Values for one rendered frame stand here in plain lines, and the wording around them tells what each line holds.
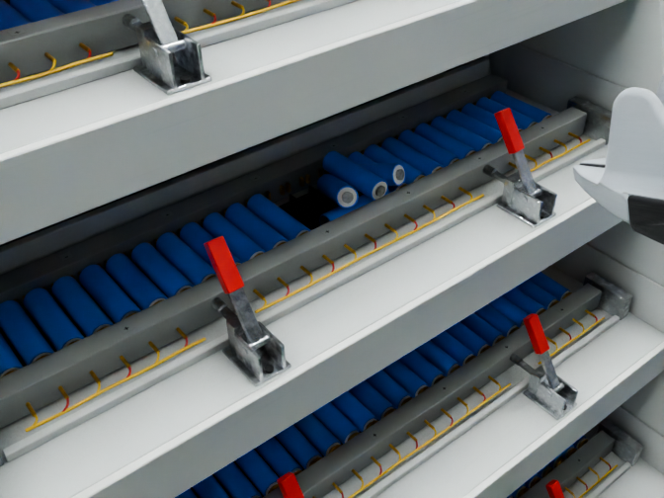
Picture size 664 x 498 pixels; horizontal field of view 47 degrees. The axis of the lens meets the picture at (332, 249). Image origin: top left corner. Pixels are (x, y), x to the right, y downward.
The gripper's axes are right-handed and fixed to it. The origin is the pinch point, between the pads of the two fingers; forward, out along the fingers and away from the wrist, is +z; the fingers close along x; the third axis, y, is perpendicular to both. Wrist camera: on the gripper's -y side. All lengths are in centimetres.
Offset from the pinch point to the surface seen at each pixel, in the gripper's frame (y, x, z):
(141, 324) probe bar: -5.5, 17.4, 23.0
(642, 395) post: -38, -30, 21
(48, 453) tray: -9.1, 25.8, 20.3
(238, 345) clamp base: -7.9, 13.2, 18.7
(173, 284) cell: -5.0, 13.6, 25.8
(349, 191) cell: -3.5, -1.4, 24.1
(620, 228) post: -18.3, -30.4, 22.0
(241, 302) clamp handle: -5.3, 12.2, 18.5
